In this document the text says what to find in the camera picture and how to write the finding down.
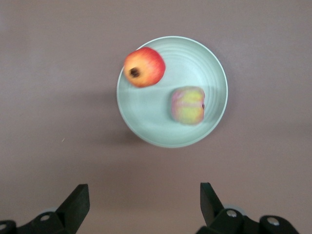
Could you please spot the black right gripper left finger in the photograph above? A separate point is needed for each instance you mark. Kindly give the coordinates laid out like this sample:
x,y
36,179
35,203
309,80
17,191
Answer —
x,y
70,214

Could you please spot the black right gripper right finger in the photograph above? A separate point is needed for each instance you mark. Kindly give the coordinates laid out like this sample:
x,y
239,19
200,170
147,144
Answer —
x,y
231,224

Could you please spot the green pink peach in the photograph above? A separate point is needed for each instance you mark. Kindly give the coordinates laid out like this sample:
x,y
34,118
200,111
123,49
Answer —
x,y
188,106

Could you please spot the red pomegranate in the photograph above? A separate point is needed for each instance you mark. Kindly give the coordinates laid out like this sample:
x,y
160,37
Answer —
x,y
146,67

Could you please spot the brown table cloth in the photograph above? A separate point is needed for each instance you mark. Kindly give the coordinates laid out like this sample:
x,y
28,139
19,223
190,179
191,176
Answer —
x,y
48,97

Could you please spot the pale green round plate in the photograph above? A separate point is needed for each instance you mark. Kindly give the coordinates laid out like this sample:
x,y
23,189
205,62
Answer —
x,y
146,117

